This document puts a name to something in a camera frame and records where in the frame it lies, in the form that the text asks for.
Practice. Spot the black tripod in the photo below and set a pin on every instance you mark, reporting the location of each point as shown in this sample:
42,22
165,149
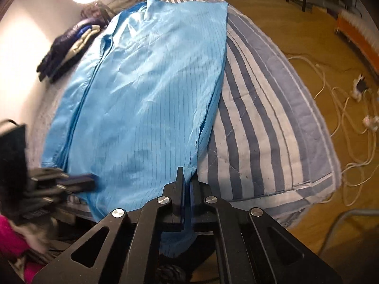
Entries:
104,14

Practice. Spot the blue pinstriped work coat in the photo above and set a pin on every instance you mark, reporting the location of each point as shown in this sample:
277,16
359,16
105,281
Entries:
148,94

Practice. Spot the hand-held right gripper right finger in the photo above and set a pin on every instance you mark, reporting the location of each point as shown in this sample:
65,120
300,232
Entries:
191,201

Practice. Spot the grey metal tube frame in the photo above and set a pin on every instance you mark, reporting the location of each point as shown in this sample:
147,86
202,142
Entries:
355,211

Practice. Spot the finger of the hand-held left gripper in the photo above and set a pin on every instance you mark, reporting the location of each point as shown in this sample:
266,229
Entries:
47,201
80,183

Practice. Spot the white power strip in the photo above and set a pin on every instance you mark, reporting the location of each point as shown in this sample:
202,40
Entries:
356,93

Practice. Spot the blue white striped blanket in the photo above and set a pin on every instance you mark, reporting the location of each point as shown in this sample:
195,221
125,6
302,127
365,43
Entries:
260,124

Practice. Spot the orange crate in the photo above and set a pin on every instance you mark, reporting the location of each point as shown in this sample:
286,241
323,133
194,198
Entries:
352,35

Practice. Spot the navy puffer jacket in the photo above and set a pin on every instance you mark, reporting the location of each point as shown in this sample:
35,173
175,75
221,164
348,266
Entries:
56,53

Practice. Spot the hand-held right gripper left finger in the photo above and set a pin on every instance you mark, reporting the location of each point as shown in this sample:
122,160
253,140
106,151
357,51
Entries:
179,195

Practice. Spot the white plug adapter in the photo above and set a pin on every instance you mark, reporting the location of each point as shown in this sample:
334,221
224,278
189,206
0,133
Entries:
370,122

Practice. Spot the person's left forearm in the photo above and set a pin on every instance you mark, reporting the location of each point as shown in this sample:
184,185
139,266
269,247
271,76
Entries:
9,236

